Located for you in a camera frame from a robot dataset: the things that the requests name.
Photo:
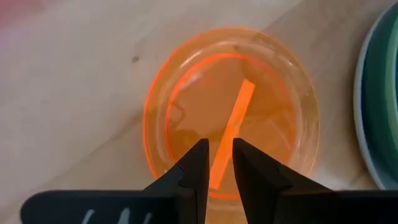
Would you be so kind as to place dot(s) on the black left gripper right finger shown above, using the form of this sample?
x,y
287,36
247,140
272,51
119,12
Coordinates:
x,y
255,186

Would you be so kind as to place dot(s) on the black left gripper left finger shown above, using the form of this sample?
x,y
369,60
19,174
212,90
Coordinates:
x,y
192,180

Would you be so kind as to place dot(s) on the orange translucent small plate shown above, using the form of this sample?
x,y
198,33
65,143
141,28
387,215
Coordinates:
x,y
202,109

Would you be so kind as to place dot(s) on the dark green plastic plate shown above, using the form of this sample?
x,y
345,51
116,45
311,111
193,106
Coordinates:
x,y
376,109

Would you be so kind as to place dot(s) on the pale large plastic plate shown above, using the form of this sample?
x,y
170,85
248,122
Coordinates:
x,y
360,124

